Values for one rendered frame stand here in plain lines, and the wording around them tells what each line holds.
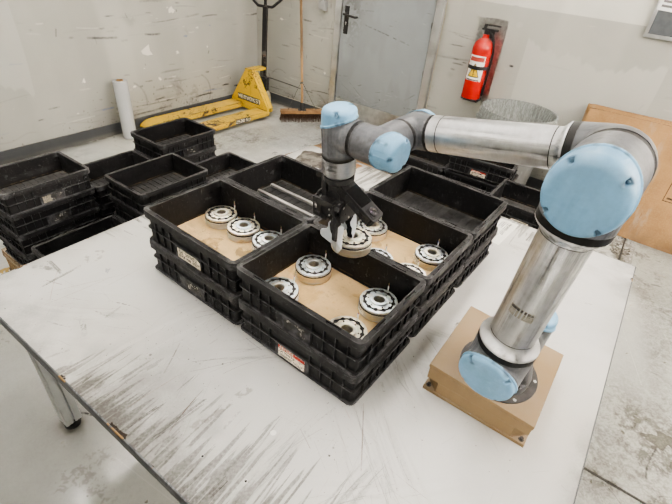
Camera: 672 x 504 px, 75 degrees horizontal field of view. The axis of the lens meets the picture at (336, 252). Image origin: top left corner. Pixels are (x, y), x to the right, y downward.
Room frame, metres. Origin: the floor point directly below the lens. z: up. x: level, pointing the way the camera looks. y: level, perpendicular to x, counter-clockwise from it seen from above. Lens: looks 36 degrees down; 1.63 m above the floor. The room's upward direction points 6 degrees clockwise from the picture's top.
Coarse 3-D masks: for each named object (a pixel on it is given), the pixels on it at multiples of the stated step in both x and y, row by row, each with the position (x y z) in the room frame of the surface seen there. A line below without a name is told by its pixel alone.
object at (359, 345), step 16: (288, 240) 1.01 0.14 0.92; (256, 256) 0.92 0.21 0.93; (368, 256) 0.98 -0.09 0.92; (240, 272) 0.85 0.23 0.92; (400, 272) 0.92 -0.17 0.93; (272, 288) 0.80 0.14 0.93; (416, 288) 0.85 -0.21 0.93; (288, 304) 0.76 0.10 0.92; (400, 304) 0.79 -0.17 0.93; (320, 320) 0.71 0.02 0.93; (336, 336) 0.68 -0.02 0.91; (352, 336) 0.67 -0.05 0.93; (368, 336) 0.67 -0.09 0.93
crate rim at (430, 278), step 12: (372, 192) 1.34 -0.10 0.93; (396, 204) 1.28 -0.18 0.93; (456, 228) 1.17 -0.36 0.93; (468, 240) 1.10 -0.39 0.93; (372, 252) 0.99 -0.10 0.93; (456, 252) 1.03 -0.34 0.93; (396, 264) 0.95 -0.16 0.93; (444, 264) 0.97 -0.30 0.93; (420, 276) 0.91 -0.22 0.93; (432, 276) 0.91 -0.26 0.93
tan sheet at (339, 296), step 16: (288, 272) 0.99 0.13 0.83; (336, 272) 1.01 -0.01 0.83; (304, 288) 0.93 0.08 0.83; (320, 288) 0.93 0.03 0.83; (336, 288) 0.94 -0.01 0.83; (352, 288) 0.95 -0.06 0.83; (368, 288) 0.96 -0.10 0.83; (304, 304) 0.86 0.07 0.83; (320, 304) 0.87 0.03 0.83; (336, 304) 0.87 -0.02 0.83; (352, 304) 0.88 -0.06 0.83; (368, 320) 0.83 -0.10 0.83
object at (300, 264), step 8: (304, 256) 1.03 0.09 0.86; (312, 256) 1.04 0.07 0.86; (320, 256) 1.04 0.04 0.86; (296, 264) 0.99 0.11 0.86; (304, 264) 0.99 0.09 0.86; (328, 264) 1.01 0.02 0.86; (304, 272) 0.96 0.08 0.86; (312, 272) 0.96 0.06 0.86; (320, 272) 0.97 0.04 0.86; (328, 272) 0.97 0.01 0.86
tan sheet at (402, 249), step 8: (392, 232) 1.26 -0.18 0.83; (384, 240) 1.21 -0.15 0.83; (392, 240) 1.21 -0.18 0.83; (400, 240) 1.22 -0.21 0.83; (408, 240) 1.22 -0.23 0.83; (384, 248) 1.16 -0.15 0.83; (392, 248) 1.17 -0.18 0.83; (400, 248) 1.17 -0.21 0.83; (408, 248) 1.18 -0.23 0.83; (392, 256) 1.12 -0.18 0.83; (400, 256) 1.13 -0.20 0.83; (408, 256) 1.13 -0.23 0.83
